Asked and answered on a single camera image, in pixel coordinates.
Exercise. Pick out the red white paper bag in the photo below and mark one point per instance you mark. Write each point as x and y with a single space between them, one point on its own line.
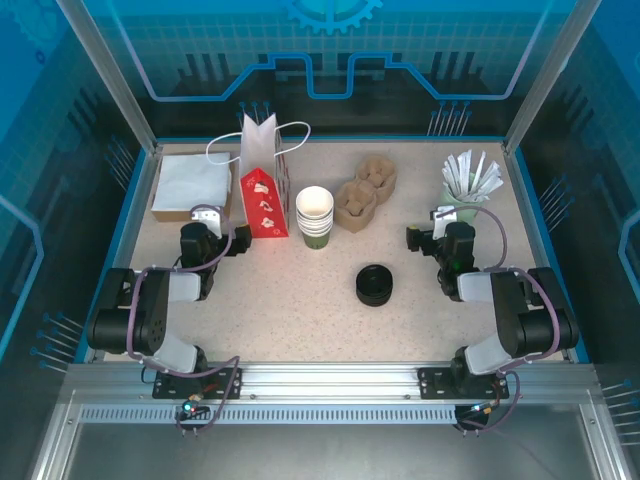
260 200

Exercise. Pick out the steel sheet shelf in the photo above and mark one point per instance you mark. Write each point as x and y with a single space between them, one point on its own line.
325 450

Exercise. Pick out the brown pulp cup carrier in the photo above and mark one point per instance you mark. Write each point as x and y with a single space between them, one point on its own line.
350 228
356 200

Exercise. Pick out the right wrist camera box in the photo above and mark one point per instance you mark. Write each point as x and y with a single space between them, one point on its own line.
444 220

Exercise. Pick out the aluminium frame post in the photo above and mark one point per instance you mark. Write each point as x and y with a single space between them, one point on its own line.
112 75
549 75

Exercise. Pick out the white napkin stack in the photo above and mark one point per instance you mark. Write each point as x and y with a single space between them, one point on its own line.
190 180

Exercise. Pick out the white paper-wrapped stir stick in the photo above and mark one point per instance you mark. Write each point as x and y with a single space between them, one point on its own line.
487 196
462 170
481 167
494 186
490 175
454 172
448 179

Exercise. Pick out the small connector with LED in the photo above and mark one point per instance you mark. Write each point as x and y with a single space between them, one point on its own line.
482 408
190 408

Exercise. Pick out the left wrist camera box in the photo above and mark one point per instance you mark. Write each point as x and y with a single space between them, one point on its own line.
207 217

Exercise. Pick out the mint green holder cup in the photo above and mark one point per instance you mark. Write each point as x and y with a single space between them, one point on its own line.
465 217

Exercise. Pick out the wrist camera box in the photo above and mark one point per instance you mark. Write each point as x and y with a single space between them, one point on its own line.
207 217
444 220

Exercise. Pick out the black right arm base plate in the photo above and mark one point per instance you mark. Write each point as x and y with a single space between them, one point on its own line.
435 382

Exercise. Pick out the brown cardboard napkin box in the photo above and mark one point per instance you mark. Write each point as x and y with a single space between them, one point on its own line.
170 216

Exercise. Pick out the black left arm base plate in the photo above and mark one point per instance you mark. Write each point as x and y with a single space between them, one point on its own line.
225 382

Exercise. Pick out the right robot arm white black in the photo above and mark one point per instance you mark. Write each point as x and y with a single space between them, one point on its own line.
510 310

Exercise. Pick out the aluminium mounting rail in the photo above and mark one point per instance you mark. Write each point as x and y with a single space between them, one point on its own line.
330 382

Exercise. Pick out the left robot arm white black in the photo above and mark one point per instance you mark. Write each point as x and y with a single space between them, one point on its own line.
155 310

